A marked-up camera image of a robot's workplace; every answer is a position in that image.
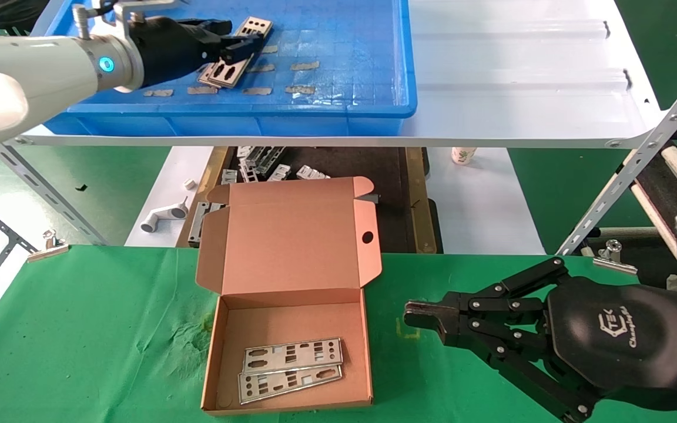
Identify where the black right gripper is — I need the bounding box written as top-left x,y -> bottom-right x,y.
404,257 -> 677,423

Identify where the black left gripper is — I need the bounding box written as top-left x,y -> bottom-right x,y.
130,16 -> 266,89

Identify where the blue plastic tray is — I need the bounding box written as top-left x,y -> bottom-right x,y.
45,0 -> 417,137

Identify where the brown cardboard box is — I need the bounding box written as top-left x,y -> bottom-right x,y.
195,176 -> 383,417

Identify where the silver binder clip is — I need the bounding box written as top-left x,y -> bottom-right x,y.
592,239 -> 639,276
26,230 -> 70,263

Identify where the white plastic pipe fitting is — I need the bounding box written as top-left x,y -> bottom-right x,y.
140,197 -> 190,234

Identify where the grey flat metal plate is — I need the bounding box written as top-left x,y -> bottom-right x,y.
187,202 -> 226,247

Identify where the black conveyor belt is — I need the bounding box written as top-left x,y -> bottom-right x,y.
635,147 -> 677,236

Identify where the grey perforated shelf upright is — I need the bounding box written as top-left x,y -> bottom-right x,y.
0,141 -> 107,246
559,52 -> 677,254

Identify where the white metal shelf board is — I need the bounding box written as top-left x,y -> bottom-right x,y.
0,0 -> 668,149

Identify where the green table cloth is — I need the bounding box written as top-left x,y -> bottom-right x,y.
0,244 -> 677,423

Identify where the long silver metal bracket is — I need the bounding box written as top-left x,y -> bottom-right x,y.
244,147 -> 286,175

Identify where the black tray with wooden frame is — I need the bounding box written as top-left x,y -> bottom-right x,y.
177,147 -> 440,254

